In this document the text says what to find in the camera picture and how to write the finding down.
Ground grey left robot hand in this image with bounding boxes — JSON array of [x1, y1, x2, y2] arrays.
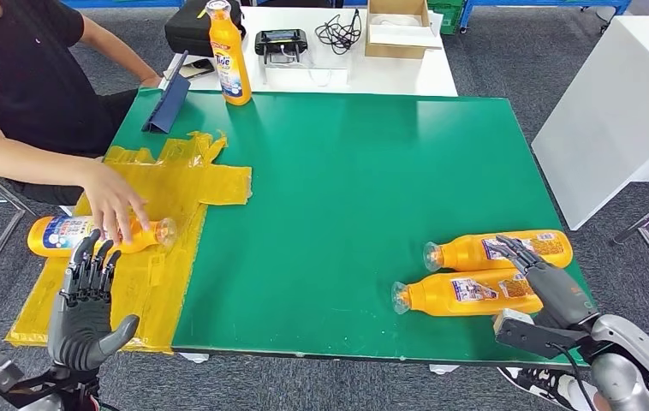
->
[[47, 228, 140, 372]]

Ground person's right hand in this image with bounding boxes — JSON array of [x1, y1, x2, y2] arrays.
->
[[80, 164, 151, 246]]

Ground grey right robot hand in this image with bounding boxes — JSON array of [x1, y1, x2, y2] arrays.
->
[[494, 235, 601, 331]]

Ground orange detergent bottle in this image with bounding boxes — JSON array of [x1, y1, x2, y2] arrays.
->
[[422, 229, 574, 273], [390, 267, 544, 317], [27, 215, 178, 259], [205, 0, 253, 107]]

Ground blue tablet case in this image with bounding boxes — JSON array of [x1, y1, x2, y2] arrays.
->
[[141, 51, 191, 134]]

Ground black smartphone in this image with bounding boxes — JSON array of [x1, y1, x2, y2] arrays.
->
[[165, 58, 216, 80]]

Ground yellow taped sheet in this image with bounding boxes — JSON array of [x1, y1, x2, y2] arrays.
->
[[5, 131, 253, 354]]

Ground black carrying case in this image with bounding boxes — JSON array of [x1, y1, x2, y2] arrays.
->
[[164, 0, 247, 58]]

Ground black and white shoe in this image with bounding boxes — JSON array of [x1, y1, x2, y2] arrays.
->
[[497, 366, 581, 409]]

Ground standing person's leg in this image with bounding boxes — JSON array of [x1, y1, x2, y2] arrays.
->
[[559, 374, 606, 411]]

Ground seated person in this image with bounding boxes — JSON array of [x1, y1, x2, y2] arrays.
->
[[0, 0, 164, 246]]

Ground black handheld controller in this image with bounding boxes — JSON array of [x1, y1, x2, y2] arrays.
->
[[253, 28, 309, 64]]

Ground white side table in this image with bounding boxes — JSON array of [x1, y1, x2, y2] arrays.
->
[[531, 15, 649, 232]]

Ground open cardboard box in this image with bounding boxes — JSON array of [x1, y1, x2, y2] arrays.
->
[[365, 0, 444, 60]]

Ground green plastic crate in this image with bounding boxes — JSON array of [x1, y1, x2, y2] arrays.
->
[[429, 0, 467, 35]]

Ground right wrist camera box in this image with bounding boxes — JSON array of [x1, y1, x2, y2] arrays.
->
[[492, 308, 589, 361]]

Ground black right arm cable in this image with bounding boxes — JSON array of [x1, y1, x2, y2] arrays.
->
[[548, 342, 598, 411]]

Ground black cable bundle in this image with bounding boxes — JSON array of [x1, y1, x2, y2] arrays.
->
[[314, 6, 364, 55]]

